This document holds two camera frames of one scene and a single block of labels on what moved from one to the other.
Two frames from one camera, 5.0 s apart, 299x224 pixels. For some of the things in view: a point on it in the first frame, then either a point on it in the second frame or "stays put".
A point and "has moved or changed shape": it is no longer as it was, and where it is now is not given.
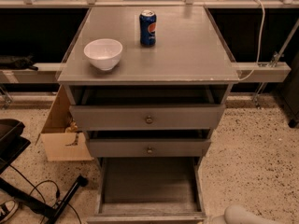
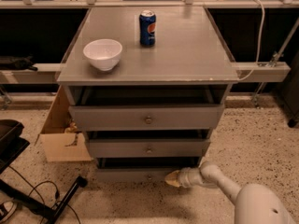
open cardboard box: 61,137 stays put
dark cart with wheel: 290,91 stays put
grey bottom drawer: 149,190 has moved or changed shape
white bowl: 103,53 stays put
